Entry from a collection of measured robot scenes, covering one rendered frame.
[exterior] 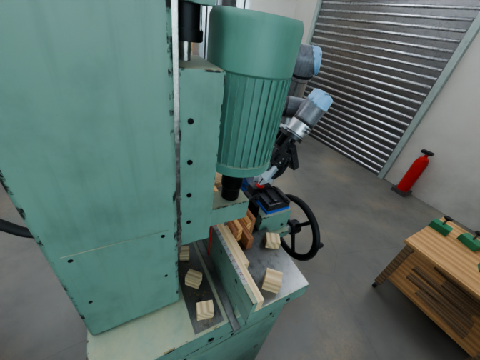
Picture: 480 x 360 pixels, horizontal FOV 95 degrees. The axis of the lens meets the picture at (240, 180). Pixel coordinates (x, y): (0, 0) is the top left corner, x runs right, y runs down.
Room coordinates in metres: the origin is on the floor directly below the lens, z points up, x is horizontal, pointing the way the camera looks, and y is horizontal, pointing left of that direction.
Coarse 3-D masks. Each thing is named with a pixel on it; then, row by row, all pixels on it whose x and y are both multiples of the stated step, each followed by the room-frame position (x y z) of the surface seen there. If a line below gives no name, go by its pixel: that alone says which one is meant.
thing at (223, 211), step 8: (216, 192) 0.51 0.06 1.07; (240, 192) 0.53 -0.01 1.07; (216, 200) 0.47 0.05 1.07; (224, 200) 0.48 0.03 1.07; (240, 200) 0.49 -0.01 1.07; (248, 200) 0.50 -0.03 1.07; (216, 208) 0.44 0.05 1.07; (224, 208) 0.46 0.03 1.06; (232, 208) 0.47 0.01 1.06; (240, 208) 0.48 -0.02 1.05; (216, 216) 0.44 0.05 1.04; (224, 216) 0.46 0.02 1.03; (232, 216) 0.47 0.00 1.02; (240, 216) 0.49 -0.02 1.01; (216, 224) 0.45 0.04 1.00
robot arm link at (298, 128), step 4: (292, 120) 0.71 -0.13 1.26; (296, 120) 0.70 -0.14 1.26; (288, 124) 0.71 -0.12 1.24; (292, 124) 0.70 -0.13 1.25; (296, 124) 0.69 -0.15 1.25; (300, 124) 0.69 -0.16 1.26; (304, 124) 0.69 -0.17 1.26; (288, 128) 0.70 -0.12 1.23; (292, 128) 0.69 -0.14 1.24; (296, 128) 0.68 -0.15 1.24; (300, 128) 0.68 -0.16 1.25; (304, 128) 0.68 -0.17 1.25; (308, 128) 0.69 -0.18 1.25; (292, 132) 0.69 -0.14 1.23; (296, 132) 0.68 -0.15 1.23; (300, 132) 0.68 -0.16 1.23; (304, 132) 0.69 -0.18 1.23; (308, 132) 0.68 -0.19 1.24; (300, 136) 0.68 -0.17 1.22; (304, 136) 0.69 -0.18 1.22
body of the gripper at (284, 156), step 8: (280, 136) 0.68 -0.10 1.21; (288, 136) 0.67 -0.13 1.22; (296, 136) 0.68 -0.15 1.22; (280, 144) 0.68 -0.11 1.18; (288, 144) 0.68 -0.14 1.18; (272, 152) 0.65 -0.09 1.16; (280, 152) 0.64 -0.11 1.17; (288, 152) 0.68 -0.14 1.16; (272, 160) 0.63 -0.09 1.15; (280, 160) 0.65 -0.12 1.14; (288, 160) 0.67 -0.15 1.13
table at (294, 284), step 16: (208, 240) 0.50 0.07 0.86; (240, 240) 0.49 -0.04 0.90; (256, 240) 0.50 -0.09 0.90; (256, 256) 0.44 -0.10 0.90; (272, 256) 0.45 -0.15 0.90; (288, 256) 0.46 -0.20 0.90; (224, 272) 0.38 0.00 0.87; (256, 272) 0.38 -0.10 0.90; (288, 272) 0.40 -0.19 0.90; (288, 288) 0.35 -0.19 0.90; (304, 288) 0.37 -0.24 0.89; (240, 304) 0.30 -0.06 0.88; (272, 304) 0.31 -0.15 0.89
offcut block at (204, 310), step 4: (212, 300) 0.31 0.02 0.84; (196, 304) 0.29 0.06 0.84; (200, 304) 0.29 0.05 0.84; (204, 304) 0.30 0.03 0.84; (208, 304) 0.30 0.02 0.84; (212, 304) 0.30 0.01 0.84; (196, 308) 0.28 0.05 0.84; (200, 308) 0.29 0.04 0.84; (204, 308) 0.29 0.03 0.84; (208, 308) 0.29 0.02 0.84; (212, 308) 0.29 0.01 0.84; (196, 312) 0.28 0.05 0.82; (200, 312) 0.27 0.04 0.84; (204, 312) 0.28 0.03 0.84; (208, 312) 0.28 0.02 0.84; (212, 312) 0.28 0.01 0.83; (196, 316) 0.28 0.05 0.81; (200, 316) 0.27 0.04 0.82; (204, 316) 0.28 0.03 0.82; (208, 316) 0.28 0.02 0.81; (212, 316) 0.28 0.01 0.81
